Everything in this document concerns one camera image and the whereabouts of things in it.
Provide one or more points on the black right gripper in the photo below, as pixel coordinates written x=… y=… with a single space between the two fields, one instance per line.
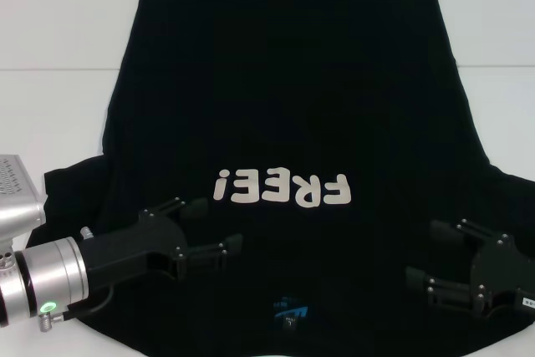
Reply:
x=501 y=273

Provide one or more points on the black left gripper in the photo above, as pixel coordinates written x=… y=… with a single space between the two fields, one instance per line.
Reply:
x=125 y=248

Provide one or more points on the black shirt with FREE print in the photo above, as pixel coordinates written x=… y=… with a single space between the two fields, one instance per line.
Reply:
x=292 y=102

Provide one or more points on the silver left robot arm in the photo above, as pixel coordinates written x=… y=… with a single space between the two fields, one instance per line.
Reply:
x=50 y=277

